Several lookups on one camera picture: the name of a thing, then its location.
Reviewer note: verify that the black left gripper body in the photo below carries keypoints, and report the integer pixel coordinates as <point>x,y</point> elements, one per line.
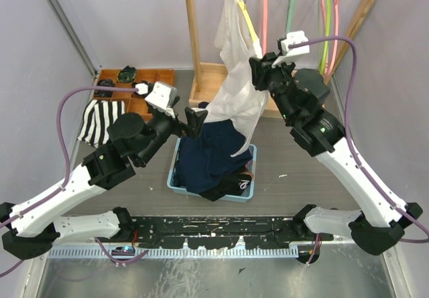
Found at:
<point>178,126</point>

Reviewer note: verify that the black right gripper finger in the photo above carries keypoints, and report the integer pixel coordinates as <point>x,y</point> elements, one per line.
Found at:
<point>258,66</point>
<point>260,83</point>

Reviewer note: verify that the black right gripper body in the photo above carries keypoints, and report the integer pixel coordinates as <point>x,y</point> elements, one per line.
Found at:
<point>281,74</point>

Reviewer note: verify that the white t shirt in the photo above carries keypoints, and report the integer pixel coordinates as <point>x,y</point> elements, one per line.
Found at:
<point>237,100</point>

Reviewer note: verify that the navy blue t shirt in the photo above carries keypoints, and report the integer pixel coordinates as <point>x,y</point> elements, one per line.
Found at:
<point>204,161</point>

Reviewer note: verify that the pink plastic hanger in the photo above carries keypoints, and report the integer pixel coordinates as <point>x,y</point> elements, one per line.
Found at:
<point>335,44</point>

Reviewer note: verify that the yellow hanger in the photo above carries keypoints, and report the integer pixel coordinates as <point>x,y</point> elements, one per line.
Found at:
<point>248,21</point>

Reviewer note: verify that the black printed t shirt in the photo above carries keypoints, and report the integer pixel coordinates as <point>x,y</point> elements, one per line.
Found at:
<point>233,184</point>

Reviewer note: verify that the salmon pink hanger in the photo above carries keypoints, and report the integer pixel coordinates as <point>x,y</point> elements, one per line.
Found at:
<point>263,24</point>

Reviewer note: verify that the mint green hanger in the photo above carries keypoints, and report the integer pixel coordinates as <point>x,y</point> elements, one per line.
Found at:
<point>290,15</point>

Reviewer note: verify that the lime green hanger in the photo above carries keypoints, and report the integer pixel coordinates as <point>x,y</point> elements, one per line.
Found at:
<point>325,8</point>

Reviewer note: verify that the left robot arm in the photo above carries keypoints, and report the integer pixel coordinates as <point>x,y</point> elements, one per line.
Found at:
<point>38,224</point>

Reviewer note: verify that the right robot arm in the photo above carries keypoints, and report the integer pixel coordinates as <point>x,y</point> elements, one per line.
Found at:
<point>299,96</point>

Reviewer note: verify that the brown wooden compartment tray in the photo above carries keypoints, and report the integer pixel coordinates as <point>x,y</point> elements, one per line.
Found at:
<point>133,103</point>

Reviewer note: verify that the black white striped cloth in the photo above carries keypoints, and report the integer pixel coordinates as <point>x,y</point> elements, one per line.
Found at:
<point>97,117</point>

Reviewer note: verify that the light blue plastic basket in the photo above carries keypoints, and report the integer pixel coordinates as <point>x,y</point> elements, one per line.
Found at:
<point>172,180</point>

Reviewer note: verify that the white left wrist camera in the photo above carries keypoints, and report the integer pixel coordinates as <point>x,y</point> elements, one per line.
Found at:
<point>158,95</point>

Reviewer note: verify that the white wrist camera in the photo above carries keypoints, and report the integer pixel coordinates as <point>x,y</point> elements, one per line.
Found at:
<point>158,95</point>
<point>292,48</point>

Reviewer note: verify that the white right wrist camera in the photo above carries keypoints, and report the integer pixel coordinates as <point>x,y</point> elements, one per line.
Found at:
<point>292,48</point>

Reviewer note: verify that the wooden clothes rack frame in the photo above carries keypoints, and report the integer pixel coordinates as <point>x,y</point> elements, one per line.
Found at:
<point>208,77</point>

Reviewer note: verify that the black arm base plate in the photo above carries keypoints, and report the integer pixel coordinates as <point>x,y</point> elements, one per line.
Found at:
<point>213,232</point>

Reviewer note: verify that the white slotted cable duct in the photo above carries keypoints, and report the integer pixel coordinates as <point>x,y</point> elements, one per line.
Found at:
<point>95,251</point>

